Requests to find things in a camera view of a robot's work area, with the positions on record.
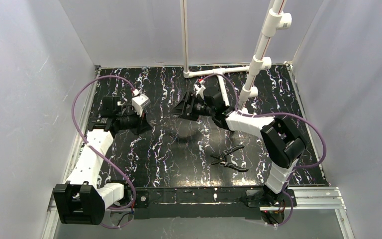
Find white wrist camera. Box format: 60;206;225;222
131;94;150;117
193;79;206;99

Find white PVC pipe frame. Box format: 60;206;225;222
180;0;298;107

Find black handled pliers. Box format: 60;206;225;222
210;145;249;172

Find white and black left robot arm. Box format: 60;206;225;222
53;94;152;225

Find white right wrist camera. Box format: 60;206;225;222
193;79;206;99

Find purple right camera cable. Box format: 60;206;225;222
197;73;328;227

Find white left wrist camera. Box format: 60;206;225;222
131;94;150;117

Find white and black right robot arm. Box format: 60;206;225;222
170;87;307;205

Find aluminium rail frame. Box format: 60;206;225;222
40;66;356;239

